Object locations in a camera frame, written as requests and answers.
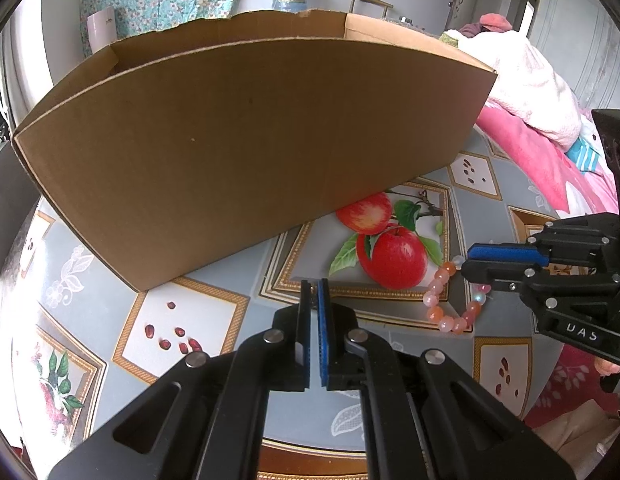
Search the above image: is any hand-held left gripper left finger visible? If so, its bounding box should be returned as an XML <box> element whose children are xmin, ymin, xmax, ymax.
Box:
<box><xmin>47</xmin><ymin>279</ymin><xmax>314</xmax><ymax>480</ymax></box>

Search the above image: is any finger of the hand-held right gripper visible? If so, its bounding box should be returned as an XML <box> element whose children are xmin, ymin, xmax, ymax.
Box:
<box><xmin>467</xmin><ymin>211</ymin><xmax>620</xmax><ymax>274</ymax></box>
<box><xmin>461</xmin><ymin>259</ymin><xmax>620</xmax><ymax>312</ymax></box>

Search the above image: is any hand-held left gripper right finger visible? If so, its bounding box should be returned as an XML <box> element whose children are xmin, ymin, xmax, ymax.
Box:
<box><xmin>316</xmin><ymin>277</ymin><xmax>577</xmax><ymax>480</ymax></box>

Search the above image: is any orange bead bracelet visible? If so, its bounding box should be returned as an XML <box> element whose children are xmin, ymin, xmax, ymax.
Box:
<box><xmin>422</xmin><ymin>255</ymin><xmax>492</xmax><ymax>336</ymax></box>

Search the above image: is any brown cardboard box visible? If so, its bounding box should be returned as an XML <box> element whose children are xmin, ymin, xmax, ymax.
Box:
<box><xmin>10</xmin><ymin>8</ymin><xmax>500</xmax><ymax>293</ymax></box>

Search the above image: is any person's right forearm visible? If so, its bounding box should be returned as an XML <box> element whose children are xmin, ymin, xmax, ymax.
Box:
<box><xmin>532</xmin><ymin>397</ymin><xmax>620</xmax><ymax>466</ymax></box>

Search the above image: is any pink blanket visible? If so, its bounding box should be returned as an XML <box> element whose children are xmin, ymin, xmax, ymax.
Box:
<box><xmin>476</xmin><ymin>99</ymin><xmax>620</xmax><ymax>428</ymax></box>

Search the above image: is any teal striped cloth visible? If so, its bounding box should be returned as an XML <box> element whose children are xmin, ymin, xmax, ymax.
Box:
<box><xmin>576</xmin><ymin>137</ymin><xmax>603</xmax><ymax>173</ymax></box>

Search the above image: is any white blanket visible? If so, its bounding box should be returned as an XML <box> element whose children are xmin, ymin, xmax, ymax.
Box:
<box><xmin>442</xmin><ymin>29</ymin><xmax>584</xmax><ymax>150</ymax></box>

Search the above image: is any pale grey wardrobe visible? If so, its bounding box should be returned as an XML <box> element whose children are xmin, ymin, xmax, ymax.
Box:
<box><xmin>530</xmin><ymin>0</ymin><xmax>620</xmax><ymax>116</ymax></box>

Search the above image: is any wooden chair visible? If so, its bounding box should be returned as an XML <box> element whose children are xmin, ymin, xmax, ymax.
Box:
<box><xmin>349</xmin><ymin>0</ymin><xmax>395</xmax><ymax>22</ymax></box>

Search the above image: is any grey cabinet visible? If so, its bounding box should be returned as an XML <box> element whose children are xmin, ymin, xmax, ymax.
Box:
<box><xmin>0</xmin><ymin>140</ymin><xmax>40</xmax><ymax>277</ymax></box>

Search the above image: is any pale pink rolled mat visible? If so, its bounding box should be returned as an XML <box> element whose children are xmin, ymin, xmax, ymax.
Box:
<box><xmin>86</xmin><ymin>7</ymin><xmax>116</xmax><ymax>54</ymax></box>

